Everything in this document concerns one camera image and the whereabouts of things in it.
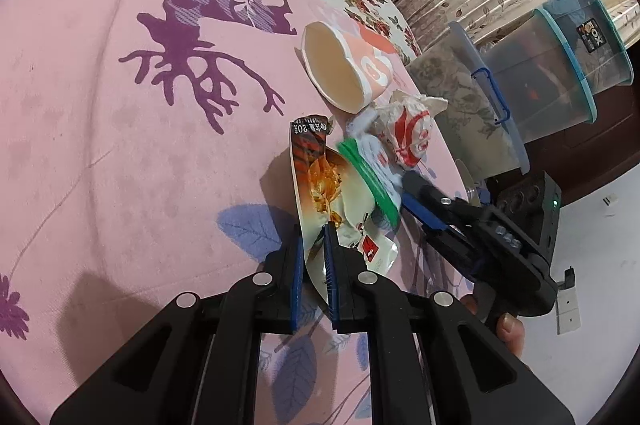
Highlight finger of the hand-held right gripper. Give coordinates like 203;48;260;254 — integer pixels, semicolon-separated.
400;196;483;278
402;170;488;231

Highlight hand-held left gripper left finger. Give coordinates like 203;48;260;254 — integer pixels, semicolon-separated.
50;232;307;425

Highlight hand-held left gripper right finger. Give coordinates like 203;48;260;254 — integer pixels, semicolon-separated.
322;222;576;425

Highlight green white plastic wrapper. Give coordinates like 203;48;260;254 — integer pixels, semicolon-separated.
337;115;403;226

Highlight orange white snack wrapper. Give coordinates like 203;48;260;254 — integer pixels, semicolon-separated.
290;114;398;306

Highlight clear storage bin blue latch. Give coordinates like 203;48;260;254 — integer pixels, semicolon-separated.
405;21;531;186

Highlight person's right hand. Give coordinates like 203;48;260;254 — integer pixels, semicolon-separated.
459;294;527;361

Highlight shiny round disc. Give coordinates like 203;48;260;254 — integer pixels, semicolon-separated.
455;160;488;206

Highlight crumpled white red wrapper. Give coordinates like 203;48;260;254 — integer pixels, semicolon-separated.
372;90;448;168

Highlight dark wooden cabinet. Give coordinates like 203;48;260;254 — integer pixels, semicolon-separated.
525;70;640;216

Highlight clear round container teal rim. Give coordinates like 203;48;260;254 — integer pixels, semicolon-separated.
480;9;598;143

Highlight white orange paper cup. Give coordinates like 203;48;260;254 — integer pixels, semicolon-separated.
300;21;398;114

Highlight clear container with dark label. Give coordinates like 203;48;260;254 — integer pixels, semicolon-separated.
542;0;635;96

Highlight pink printed bedsheet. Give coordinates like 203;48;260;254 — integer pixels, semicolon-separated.
0;0;476;425

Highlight white wall socket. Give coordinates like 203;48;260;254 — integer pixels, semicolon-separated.
555;292;581;336

